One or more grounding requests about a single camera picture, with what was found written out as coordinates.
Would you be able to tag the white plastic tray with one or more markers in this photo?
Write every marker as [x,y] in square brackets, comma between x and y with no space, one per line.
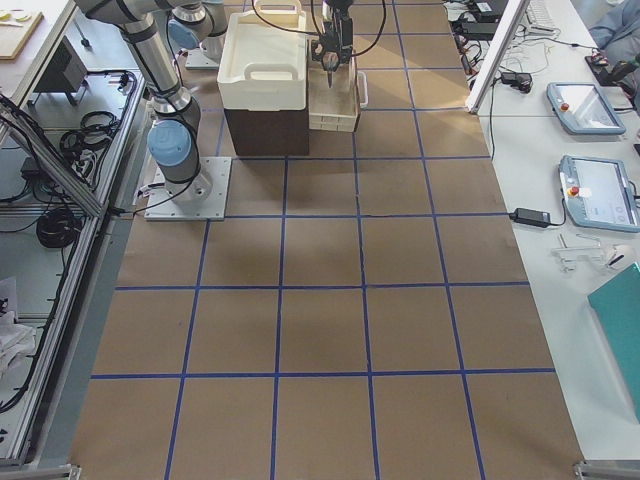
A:
[264,61]

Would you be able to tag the black power adapter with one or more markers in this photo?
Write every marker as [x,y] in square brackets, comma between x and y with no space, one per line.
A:
[530,217]

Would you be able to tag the black electronics box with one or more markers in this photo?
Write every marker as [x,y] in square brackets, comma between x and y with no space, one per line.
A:
[66,73]

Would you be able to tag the wooden drawer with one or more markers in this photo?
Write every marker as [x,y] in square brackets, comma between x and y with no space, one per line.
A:
[336,108]

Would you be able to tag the blue teach pendant lower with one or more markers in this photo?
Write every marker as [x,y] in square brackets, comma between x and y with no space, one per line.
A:
[598,194]

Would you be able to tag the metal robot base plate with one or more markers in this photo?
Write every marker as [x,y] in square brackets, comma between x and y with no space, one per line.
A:
[205,198]

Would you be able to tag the blue teach pendant upper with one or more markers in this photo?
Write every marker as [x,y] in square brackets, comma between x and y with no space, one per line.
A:
[583,109]

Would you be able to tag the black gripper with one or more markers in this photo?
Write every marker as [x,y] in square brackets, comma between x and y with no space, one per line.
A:
[336,26]

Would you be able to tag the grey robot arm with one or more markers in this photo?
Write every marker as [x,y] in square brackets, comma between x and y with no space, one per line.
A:
[150,28]

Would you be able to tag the aluminium frame rail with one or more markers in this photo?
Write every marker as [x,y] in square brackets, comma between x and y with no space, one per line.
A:
[503,36]

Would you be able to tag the dark wooden drawer cabinet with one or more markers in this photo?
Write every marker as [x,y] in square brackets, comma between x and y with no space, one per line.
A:
[269,133]

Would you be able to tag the clear acrylic stand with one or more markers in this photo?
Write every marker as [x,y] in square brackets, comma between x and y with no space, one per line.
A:
[601,256]

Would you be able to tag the blue teach pendant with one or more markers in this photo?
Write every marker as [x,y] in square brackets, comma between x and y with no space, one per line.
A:
[583,109]
[598,194]

